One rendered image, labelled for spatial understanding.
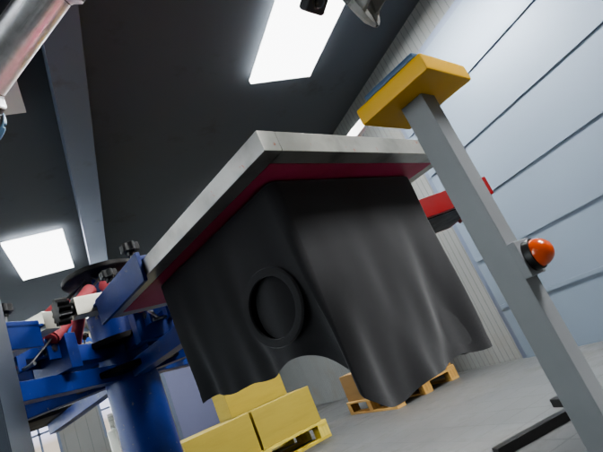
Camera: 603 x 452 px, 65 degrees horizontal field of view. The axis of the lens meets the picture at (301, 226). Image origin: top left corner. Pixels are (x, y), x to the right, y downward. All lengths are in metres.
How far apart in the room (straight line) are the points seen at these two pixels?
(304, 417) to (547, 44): 3.65
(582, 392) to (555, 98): 3.21
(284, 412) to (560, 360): 4.11
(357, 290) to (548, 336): 0.32
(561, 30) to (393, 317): 3.08
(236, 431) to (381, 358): 3.70
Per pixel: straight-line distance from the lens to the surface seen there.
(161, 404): 1.99
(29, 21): 1.15
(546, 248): 0.68
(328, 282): 0.81
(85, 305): 1.41
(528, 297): 0.69
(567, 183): 3.83
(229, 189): 0.82
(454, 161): 0.71
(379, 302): 0.88
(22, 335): 1.36
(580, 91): 3.70
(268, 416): 4.63
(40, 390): 1.72
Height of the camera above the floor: 0.63
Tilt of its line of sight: 16 degrees up
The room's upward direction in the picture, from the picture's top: 24 degrees counter-clockwise
